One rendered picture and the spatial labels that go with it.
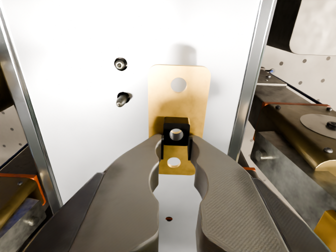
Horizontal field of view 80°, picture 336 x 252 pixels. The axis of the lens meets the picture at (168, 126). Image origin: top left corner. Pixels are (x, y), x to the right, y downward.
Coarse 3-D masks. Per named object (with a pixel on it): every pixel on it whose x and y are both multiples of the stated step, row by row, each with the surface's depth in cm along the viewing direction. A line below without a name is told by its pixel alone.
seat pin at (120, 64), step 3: (117, 60) 16; (120, 60) 16; (123, 60) 17; (117, 63) 16; (120, 63) 16; (123, 63) 17; (126, 63) 18; (117, 66) 16; (120, 66) 16; (123, 66) 17
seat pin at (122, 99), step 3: (123, 93) 18; (126, 93) 19; (120, 96) 18; (123, 96) 18; (126, 96) 18; (117, 99) 17; (120, 99) 17; (123, 99) 17; (126, 99) 18; (117, 102) 17; (120, 102) 17; (123, 102) 17; (117, 105) 17; (120, 105) 17
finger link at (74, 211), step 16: (96, 176) 9; (80, 192) 8; (64, 208) 7; (80, 208) 7; (48, 224) 7; (64, 224) 7; (80, 224) 7; (32, 240) 6; (48, 240) 6; (64, 240) 6
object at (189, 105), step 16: (160, 64) 12; (176, 64) 12; (160, 80) 12; (192, 80) 12; (208, 80) 12; (160, 96) 13; (176, 96) 13; (192, 96) 13; (160, 112) 13; (176, 112) 13; (192, 112) 13; (160, 128) 14; (192, 128) 14; (176, 144) 13; (160, 160) 15
